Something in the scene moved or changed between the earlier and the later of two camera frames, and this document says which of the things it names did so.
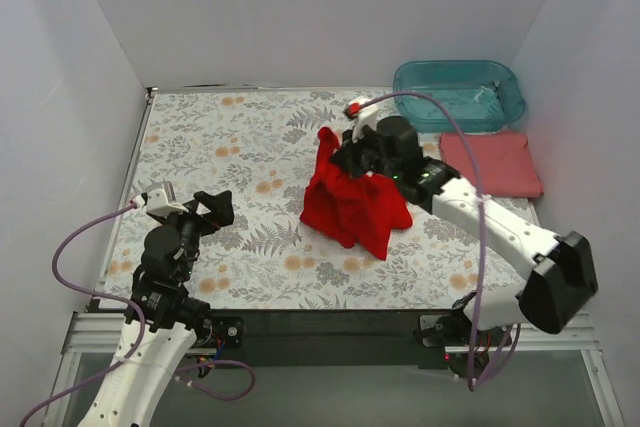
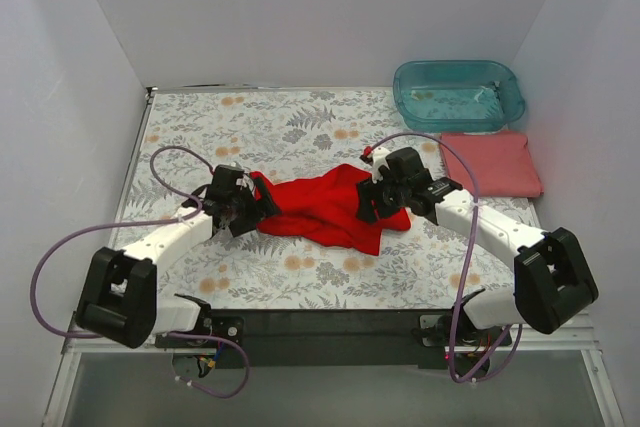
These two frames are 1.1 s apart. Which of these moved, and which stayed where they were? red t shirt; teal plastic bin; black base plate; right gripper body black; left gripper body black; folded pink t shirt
Moved: left gripper body black; right gripper body black; red t shirt
Stayed: black base plate; teal plastic bin; folded pink t shirt
